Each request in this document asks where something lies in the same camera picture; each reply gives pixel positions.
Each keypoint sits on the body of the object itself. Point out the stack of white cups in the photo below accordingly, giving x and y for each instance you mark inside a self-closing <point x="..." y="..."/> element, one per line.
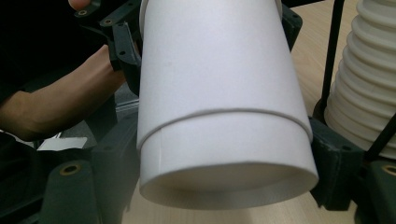
<point x="370" y="77"/>

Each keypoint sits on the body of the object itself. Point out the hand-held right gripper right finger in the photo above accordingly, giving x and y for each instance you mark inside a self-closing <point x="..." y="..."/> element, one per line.
<point x="336" y="168"/>

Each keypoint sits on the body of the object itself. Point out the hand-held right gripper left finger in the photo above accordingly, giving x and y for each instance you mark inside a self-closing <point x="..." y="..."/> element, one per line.
<point x="115" y="171"/>

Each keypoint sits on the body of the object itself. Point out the metal floor rail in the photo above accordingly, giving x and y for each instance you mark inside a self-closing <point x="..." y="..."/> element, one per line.
<point x="127" y="105"/>

